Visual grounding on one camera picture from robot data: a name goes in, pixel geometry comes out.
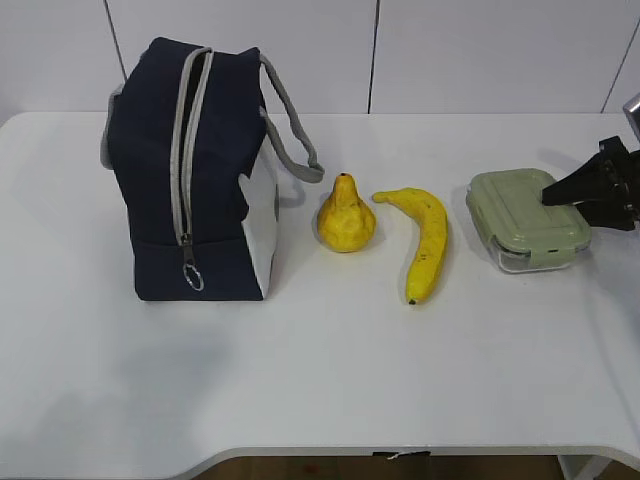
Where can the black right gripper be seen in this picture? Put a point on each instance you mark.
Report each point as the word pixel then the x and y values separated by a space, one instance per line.
pixel 606 188

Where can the green lid glass container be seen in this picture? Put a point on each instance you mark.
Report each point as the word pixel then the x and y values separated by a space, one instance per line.
pixel 521 234

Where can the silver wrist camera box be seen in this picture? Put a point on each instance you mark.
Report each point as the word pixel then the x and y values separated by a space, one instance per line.
pixel 631 109

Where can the navy lunch bag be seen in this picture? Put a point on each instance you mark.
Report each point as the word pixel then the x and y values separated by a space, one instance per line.
pixel 194 138

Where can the white table leg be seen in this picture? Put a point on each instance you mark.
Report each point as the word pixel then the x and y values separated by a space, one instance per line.
pixel 583 467

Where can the yellow pear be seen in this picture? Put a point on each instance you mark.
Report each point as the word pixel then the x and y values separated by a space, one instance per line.
pixel 345 223

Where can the yellow banana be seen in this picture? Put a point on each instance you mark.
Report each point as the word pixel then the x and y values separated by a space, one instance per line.
pixel 430 216

